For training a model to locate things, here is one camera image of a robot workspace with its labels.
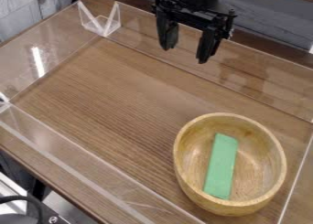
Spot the clear acrylic enclosure wall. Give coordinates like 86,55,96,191
0,0,313,224

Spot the brown wooden bowl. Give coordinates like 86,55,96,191
173,112,288,217

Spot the black cable at bottom left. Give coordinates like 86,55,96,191
0,195,46,224

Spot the clear acrylic corner bracket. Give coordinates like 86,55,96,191
78,1,121,37

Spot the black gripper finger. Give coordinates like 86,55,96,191
157,11,178,50
195,27,222,64

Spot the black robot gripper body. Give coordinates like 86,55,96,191
153,0,237,38

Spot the green rectangular block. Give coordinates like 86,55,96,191
203,133,238,199

